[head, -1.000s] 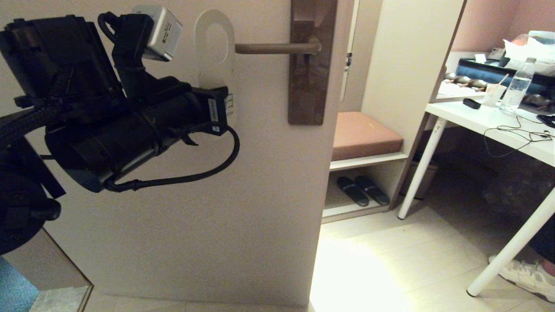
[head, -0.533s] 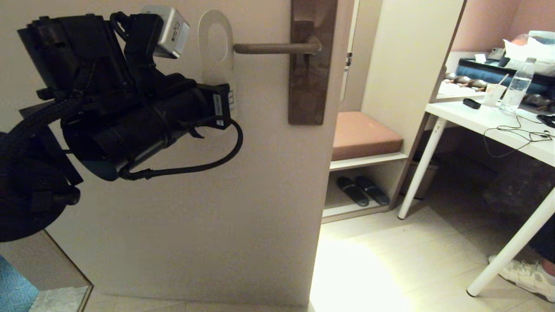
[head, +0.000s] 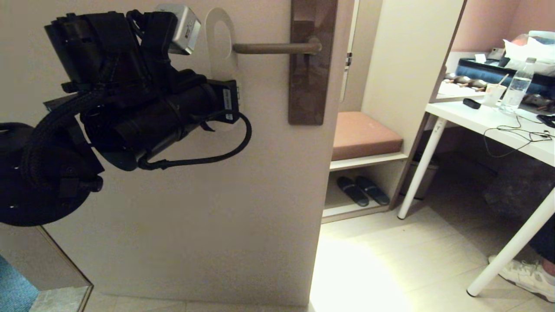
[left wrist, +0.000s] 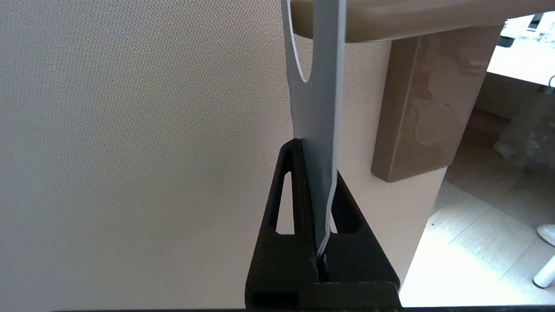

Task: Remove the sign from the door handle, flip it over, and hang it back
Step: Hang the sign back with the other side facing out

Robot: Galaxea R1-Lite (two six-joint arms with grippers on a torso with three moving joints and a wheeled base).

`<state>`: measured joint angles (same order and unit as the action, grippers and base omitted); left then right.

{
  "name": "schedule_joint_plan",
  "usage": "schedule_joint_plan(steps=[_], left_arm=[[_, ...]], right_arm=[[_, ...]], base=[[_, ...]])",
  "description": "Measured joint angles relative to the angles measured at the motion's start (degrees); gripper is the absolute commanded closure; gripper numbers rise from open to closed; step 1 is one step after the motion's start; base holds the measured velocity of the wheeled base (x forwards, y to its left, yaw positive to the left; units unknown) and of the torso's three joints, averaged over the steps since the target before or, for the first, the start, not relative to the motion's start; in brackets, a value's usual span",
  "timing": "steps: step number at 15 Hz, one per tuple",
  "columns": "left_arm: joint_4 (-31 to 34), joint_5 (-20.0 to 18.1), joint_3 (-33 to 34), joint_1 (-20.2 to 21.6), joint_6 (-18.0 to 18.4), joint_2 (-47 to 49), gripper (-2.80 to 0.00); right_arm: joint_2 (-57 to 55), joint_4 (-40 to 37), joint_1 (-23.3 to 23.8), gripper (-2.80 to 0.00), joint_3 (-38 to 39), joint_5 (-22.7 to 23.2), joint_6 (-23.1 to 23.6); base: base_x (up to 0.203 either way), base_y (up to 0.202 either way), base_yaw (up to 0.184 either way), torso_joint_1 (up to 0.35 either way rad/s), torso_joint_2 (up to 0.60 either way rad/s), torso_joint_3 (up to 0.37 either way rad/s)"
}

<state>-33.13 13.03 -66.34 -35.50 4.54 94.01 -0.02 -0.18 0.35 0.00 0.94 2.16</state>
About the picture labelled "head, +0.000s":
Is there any cream bench shelf unit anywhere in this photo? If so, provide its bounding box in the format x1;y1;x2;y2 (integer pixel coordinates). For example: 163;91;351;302
322;0;468;224

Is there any beige waste bin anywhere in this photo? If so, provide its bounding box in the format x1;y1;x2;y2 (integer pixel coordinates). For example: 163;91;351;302
401;154;439;201

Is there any white plastic bag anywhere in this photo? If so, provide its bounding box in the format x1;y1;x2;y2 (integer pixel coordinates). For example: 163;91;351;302
503;31;555;78

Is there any brown metal door handle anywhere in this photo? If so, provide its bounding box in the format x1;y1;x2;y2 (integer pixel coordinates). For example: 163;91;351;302
233;42;323;55

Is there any framed floor mirror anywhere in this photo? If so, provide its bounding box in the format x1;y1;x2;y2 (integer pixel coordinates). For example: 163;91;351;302
0;223;94;312

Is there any white paper sheet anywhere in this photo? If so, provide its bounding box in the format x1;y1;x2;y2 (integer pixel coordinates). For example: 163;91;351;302
436;82;485;104

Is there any dark trouser leg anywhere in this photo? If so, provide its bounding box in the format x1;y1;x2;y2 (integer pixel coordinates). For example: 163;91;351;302
530;223;555;278

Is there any white table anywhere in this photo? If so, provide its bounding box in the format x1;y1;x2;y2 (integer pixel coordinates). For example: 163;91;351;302
398;93;555;298

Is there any brown metal lock plate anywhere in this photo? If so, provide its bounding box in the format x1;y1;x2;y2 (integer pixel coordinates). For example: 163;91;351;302
289;0;339;126

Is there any white paper cup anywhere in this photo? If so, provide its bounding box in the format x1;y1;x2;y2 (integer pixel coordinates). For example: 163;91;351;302
482;84;507;107

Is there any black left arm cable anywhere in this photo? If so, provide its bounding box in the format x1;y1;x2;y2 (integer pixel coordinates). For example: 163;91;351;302
138;110;253;170

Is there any dark blue slipper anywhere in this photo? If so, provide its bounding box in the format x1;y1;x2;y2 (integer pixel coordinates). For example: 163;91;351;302
337;177;370;208
356;175;390;207

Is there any brown glossy object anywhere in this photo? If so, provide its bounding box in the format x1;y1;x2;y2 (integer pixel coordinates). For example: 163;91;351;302
444;73;490;92

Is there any light grey door hanger sign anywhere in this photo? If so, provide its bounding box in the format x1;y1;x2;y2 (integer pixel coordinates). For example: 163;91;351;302
205;7;240;132

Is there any beige wooden door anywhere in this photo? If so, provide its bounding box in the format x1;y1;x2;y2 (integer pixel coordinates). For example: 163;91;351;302
0;0;357;309

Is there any navy blue suitcase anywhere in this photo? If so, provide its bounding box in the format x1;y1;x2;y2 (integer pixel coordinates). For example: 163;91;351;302
455;59;555;98

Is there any thin black earphone cable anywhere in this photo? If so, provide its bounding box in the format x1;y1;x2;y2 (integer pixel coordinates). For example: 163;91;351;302
483;114;555;159

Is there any white sneaker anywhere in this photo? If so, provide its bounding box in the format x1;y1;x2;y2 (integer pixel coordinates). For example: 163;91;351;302
489;255;555;304

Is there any clear plastic water bottle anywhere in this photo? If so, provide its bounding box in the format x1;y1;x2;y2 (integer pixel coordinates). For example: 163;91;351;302
499;58;536;114

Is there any brown bench cushion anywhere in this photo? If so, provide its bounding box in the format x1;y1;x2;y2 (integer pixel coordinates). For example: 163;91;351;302
332;112;404;162

